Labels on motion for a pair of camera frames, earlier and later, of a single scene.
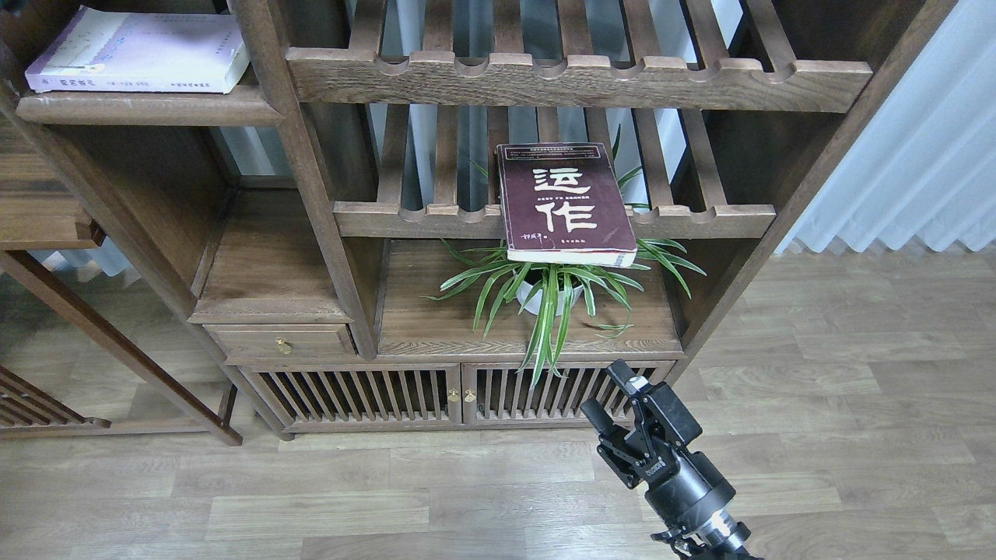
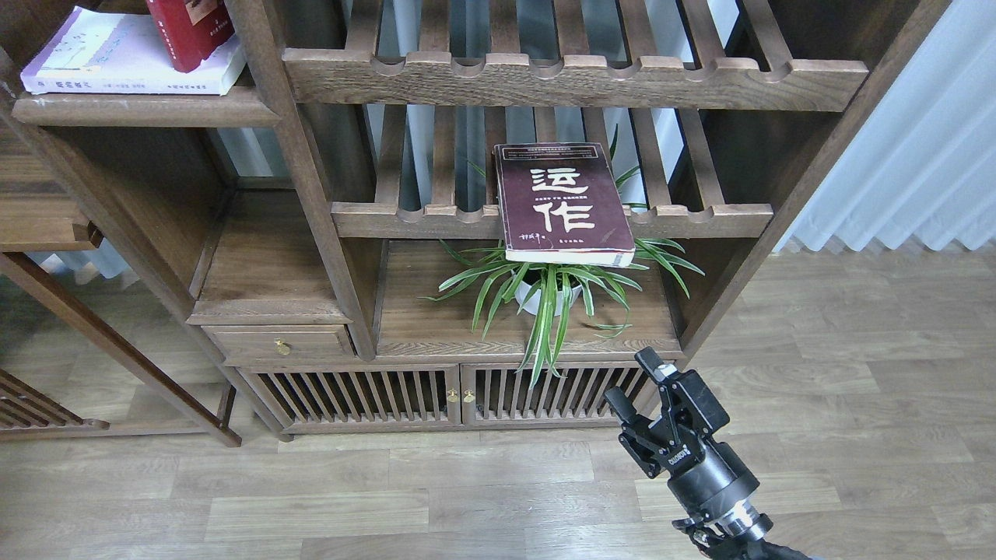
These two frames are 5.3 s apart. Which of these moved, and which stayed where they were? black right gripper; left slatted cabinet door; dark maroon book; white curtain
Moved: black right gripper
Stayed: left slatted cabinet door; white curtain; dark maroon book
